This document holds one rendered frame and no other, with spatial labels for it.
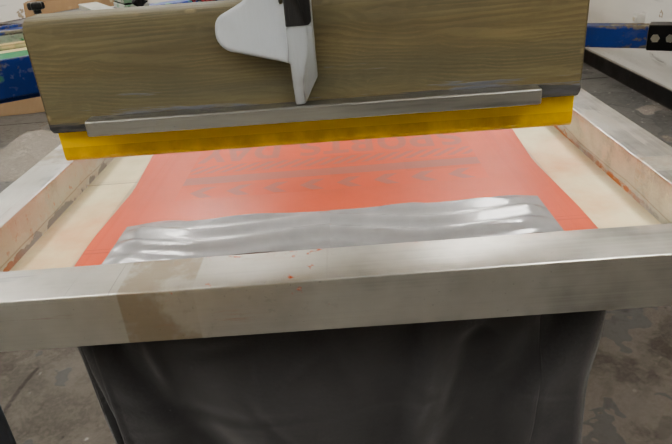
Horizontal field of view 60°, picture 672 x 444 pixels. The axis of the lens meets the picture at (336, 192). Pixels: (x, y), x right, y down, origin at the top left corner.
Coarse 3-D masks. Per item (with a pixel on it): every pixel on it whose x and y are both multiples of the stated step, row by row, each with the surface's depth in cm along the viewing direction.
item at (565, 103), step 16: (432, 112) 40; (448, 112) 40; (464, 112) 40; (480, 112) 40; (496, 112) 40; (512, 112) 40; (528, 112) 40; (544, 112) 40; (208, 128) 41; (224, 128) 41; (240, 128) 41; (256, 128) 41; (272, 128) 41; (288, 128) 41; (304, 128) 41; (320, 128) 41; (64, 144) 41; (80, 144) 41; (96, 144) 41; (112, 144) 41
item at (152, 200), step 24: (168, 168) 64; (192, 168) 63; (144, 192) 58; (168, 192) 58; (312, 192) 55; (120, 216) 54; (144, 216) 53; (168, 216) 53; (192, 216) 52; (216, 216) 52; (96, 240) 50; (96, 264) 46
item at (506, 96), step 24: (384, 96) 38; (408, 96) 38; (432, 96) 38; (456, 96) 38; (480, 96) 38; (504, 96) 38; (528, 96) 38; (96, 120) 38; (120, 120) 38; (144, 120) 38; (168, 120) 38; (192, 120) 38; (216, 120) 38; (240, 120) 38; (264, 120) 38; (288, 120) 38; (312, 120) 38
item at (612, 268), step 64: (576, 128) 60; (640, 128) 54; (64, 192) 56; (640, 192) 48; (0, 256) 45; (256, 256) 38; (320, 256) 38; (384, 256) 37; (448, 256) 36; (512, 256) 36; (576, 256) 35; (640, 256) 35; (0, 320) 36; (64, 320) 36; (128, 320) 36; (192, 320) 36; (256, 320) 36; (320, 320) 36; (384, 320) 36; (448, 320) 36
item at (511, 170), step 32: (480, 160) 59; (512, 160) 58; (352, 192) 54; (384, 192) 54; (416, 192) 53; (448, 192) 53; (480, 192) 52; (512, 192) 52; (544, 192) 51; (576, 224) 46
